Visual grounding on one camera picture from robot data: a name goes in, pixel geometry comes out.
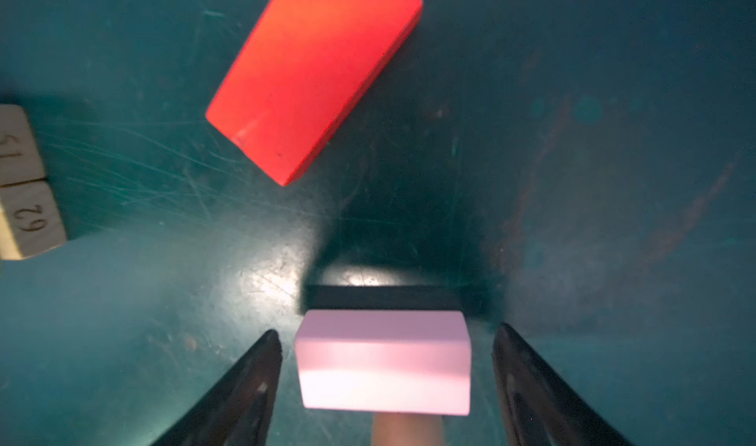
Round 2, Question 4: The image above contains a small wood cylinder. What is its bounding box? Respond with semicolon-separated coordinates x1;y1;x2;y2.
371;413;446;446

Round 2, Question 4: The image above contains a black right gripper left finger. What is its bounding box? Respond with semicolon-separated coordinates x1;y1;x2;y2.
155;329;283;445

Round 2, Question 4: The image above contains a red wood block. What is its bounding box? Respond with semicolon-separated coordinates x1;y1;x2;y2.
206;0;423;186

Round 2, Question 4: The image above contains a light pink wood block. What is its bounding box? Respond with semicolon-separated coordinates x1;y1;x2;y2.
295;309;472;416

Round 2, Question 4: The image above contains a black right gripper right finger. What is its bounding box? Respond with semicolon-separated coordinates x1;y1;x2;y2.
492;323;630;446

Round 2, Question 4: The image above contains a natural wood block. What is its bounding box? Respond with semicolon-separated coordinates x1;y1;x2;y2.
0;105;46;186
1;180;68;261

